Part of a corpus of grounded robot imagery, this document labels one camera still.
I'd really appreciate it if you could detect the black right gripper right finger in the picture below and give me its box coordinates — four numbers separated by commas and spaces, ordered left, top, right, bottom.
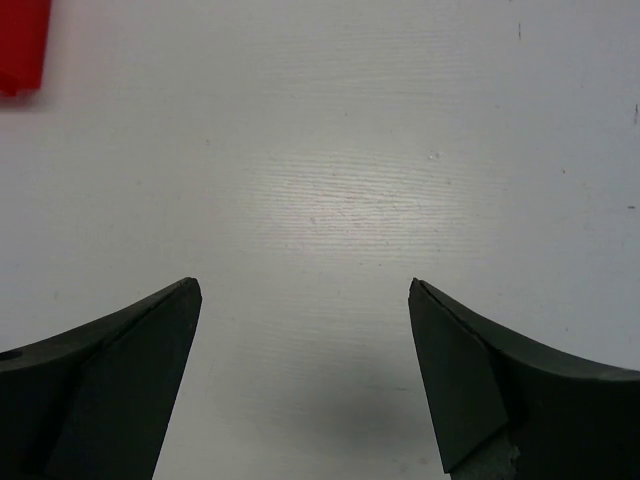
408, 279, 639, 479

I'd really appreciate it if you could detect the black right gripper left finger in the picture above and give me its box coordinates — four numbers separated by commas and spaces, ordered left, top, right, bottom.
1, 277, 202, 480

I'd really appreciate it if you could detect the red plastic bin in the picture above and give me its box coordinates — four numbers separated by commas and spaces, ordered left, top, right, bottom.
0, 0, 52, 97

